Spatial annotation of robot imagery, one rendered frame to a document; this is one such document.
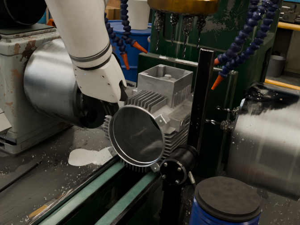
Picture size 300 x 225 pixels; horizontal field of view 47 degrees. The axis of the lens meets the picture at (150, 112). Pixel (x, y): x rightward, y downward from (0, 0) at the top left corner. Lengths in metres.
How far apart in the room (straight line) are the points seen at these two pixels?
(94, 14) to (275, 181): 0.50
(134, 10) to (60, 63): 2.06
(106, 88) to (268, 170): 0.38
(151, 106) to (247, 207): 0.52
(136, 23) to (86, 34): 2.40
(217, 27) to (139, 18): 1.96
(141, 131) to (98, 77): 0.32
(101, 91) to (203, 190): 0.45
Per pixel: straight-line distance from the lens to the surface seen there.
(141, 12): 3.00
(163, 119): 0.77
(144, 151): 0.92
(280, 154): 0.76
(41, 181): 1.06
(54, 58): 1.01
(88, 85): 0.74
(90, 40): 0.63
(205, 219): 0.31
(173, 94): 0.84
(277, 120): 0.76
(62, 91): 0.96
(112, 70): 0.69
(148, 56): 1.04
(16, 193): 1.02
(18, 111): 1.13
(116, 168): 0.89
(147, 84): 0.86
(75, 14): 0.60
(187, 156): 0.73
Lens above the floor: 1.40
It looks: 23 degrees down
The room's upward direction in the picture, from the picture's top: 5 degrees clockwise
